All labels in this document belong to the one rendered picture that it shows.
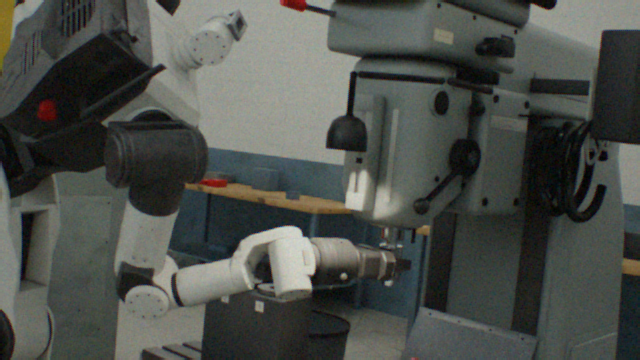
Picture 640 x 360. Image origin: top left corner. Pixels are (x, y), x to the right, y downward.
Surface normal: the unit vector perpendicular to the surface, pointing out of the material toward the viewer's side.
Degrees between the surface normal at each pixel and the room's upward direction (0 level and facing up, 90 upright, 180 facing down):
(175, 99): 95
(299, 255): 60
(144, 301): 120
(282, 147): 90
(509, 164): 90
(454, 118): 90
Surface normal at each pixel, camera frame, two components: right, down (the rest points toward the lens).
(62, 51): -0.50, -0.44
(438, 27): 0.74, 0.11
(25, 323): 0.94, -0.05
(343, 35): -0.66, -0.03
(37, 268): -0.33, 0.01
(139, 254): 0.00, 0.55
